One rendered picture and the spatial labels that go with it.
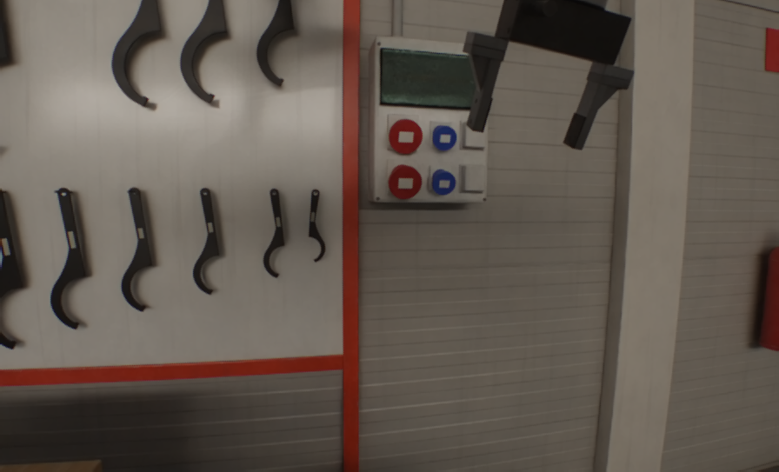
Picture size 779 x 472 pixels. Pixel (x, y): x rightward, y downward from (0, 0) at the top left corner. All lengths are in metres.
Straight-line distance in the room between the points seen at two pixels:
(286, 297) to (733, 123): 2.07
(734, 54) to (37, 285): 2.88
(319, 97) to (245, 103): 0.24
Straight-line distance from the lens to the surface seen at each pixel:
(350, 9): 1.47
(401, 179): 1.21
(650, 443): 2.22
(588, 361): 1.92
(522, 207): 1.59
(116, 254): 1.48
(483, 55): 0.46
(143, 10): 1.49
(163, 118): 1.43
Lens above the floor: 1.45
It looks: 5 degrees down
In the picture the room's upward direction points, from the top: 1 degrees clockwise
